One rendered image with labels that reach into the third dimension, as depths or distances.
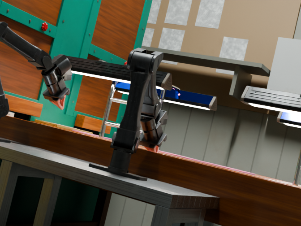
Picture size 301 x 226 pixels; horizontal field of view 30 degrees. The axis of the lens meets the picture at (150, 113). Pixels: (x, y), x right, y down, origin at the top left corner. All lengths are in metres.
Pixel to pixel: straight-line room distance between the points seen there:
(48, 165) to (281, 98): 0.95
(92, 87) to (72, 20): 0.46
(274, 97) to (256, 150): 2.18
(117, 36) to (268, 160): 1.59
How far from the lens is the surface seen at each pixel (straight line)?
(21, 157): 1.87
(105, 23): 3.38
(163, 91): 2.90
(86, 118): 3.23
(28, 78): 2.91
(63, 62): 2.35
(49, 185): 2.10
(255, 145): 4.41
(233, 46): 4.58
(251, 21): 4.60
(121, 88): 3.18
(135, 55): 1.87
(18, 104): 2.77
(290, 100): 2.23
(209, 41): 4.67
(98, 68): 2.61
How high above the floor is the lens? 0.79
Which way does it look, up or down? 3 degrees up
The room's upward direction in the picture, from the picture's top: 13 degrees clockwise
